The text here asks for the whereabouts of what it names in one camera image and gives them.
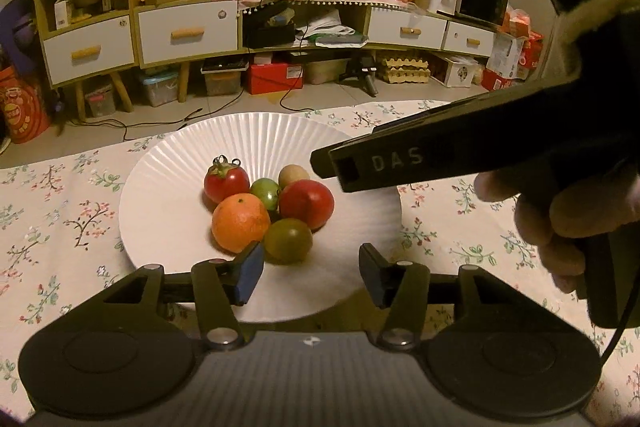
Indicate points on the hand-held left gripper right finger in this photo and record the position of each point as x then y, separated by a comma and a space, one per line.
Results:
372, 274

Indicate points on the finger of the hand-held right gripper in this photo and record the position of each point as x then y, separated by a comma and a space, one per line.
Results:
475, 117

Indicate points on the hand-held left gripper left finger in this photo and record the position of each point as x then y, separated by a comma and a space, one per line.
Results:
250, 272

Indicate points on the green tomato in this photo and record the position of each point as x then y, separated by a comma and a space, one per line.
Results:
287, 239
264, 192

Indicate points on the orange mandarin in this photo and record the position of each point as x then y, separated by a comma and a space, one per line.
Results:
239, 222

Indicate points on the red tomato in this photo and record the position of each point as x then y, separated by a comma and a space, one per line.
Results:
306, 204
225, 184

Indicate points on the white ribbed plate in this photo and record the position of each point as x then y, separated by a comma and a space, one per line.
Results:
175, 187

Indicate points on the person's right hand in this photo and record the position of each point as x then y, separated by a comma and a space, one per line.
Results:
585, 207

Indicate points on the white printed box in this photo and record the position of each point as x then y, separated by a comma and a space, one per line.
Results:
457, 72

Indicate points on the red and white carton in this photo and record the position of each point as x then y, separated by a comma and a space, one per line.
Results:
505, 57

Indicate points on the white drawer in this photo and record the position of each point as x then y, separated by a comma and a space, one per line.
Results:
455, 47
385, 37
160, 47
60, 62

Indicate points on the egg carton stack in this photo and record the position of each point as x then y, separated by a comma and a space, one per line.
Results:
404, 69

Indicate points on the clear storage box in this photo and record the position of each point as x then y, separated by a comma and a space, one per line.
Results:
327, 72
223, 79

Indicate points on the dark green pouch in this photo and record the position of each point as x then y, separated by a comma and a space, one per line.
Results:
342, 40

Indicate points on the red box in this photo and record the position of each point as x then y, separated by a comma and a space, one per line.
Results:
275, 79

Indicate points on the white paper stack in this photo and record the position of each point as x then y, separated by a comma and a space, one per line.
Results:
325, 24

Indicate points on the black bag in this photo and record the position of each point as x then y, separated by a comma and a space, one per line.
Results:
267, 34

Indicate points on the blue-lid storage box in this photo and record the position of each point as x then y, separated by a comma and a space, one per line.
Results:
159, 89

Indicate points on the floral tablecloth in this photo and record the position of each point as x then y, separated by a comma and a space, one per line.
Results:
50, 232

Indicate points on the wooden drawer cabinet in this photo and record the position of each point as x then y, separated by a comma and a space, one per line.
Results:
184, 77

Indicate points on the grey storage box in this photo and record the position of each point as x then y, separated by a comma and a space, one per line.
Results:
100, 99

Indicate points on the orange printed bag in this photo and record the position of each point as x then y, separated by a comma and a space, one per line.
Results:
22, 107

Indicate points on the purple cloth bundle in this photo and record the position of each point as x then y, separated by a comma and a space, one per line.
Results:
20, 32

